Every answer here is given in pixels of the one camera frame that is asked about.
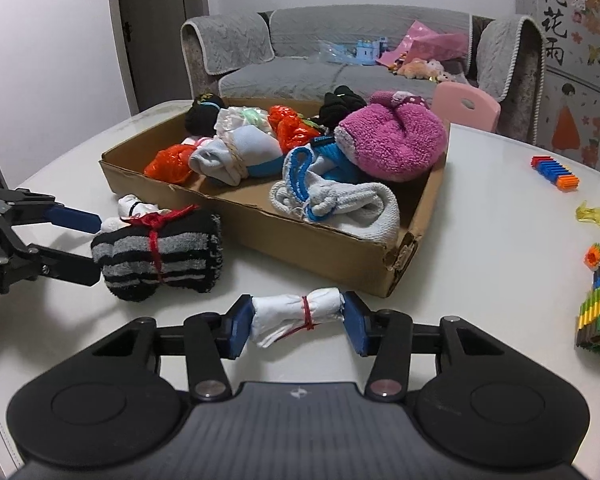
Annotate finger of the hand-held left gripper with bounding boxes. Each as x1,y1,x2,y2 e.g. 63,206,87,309
27,244,102,287
2,189,101,233

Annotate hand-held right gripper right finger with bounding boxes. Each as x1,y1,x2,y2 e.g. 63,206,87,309
342,291,511,401

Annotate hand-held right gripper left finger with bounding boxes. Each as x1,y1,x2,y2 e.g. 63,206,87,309
87,295,255,402

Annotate black grey striped sock bundle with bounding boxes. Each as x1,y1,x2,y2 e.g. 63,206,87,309
90,204,225,304

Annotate cardboard box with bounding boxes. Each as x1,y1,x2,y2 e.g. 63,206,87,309
98,97,451,300

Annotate orange plastic bag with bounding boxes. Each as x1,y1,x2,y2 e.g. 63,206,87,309
269,105,317,154
144,143,202,187

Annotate light blue sock bundle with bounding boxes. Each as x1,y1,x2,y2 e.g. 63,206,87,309
187,126,284,187

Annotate pink dotted sock bundle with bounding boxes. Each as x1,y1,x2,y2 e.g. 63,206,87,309
336,90,449,184

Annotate white green sock bundle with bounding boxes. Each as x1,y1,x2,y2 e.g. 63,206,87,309
216,106,272,137

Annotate white desktop table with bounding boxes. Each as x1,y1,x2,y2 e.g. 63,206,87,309
0,100,600,480

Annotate small white sock bundle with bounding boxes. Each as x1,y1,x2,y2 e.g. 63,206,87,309
114,195,162,222

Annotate dark grey door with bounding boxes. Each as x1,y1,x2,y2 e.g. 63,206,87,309
115,0,211,116

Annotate pink chair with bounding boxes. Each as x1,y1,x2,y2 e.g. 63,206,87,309
432,82,502,134

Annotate orange blue toy blocks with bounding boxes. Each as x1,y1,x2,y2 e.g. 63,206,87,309
531,155,580,192

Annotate yellow plastic toy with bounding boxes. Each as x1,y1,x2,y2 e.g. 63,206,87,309
575,201,600,231

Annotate grey sofa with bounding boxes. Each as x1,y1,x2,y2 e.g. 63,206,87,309
181,6,548,144

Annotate plush toys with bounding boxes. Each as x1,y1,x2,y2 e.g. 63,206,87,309
392,57,459,84

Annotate blue toy castle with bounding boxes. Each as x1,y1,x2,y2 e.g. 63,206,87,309
352,37,389,66

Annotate clear bag with blue toys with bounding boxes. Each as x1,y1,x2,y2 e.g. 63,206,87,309
317,40,361,64

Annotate pink plastic bag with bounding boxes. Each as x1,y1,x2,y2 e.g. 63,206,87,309
375,20,469,69

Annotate decorated grey fridge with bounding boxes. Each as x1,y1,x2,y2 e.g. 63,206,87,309
514,0,600,172

